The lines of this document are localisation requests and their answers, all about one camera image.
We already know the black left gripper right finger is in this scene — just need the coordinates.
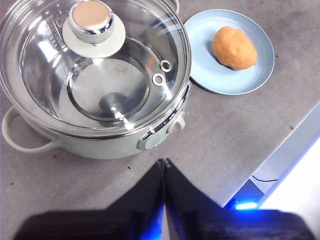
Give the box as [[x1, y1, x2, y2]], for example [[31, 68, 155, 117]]
[[163, 157, 316, 240]]

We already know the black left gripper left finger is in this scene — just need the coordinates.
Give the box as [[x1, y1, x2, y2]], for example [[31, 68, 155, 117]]
[[14, 158, 166, 240]]

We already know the brown potato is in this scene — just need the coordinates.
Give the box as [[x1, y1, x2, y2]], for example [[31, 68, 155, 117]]
[[211, 25, 259, 71]]

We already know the glass lid with green knob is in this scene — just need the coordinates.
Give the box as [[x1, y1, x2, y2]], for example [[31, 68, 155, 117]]
[[0, 0, 192, 139]]

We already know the green electric steamer pot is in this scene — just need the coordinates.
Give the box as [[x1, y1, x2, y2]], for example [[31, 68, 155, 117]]
[[1, 0, 193, 160]]

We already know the blue round plate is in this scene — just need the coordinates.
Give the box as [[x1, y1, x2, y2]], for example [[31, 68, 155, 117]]
[[183, 8, 276, 96]]

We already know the grey table edge rail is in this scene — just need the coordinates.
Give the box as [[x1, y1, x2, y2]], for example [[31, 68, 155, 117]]
[[222, 99, 320, 210]]

